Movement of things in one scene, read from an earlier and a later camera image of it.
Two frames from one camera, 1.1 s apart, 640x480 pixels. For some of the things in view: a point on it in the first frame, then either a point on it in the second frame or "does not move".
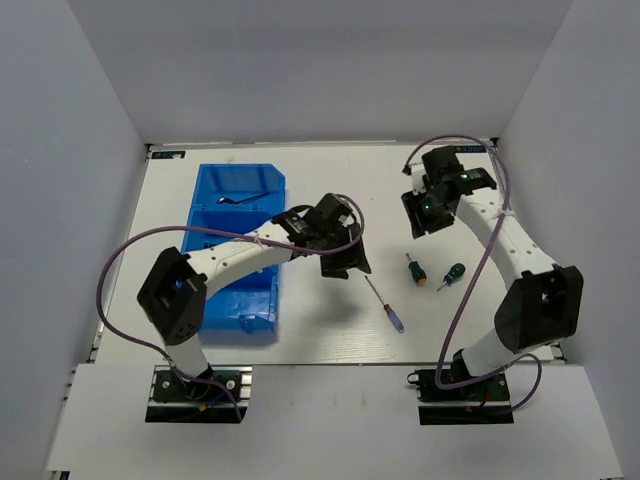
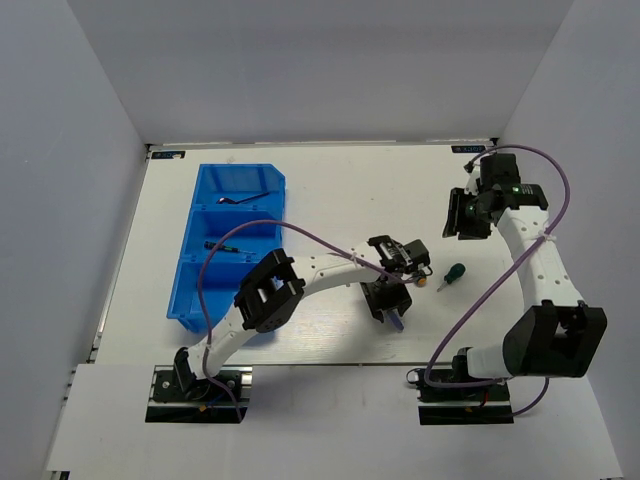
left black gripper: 354,256 to 374,300
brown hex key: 254,197 does not move
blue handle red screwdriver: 390,313 does not move
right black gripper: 420,224 to 467,231
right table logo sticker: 470,149 does not move
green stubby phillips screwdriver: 456,271 does not move
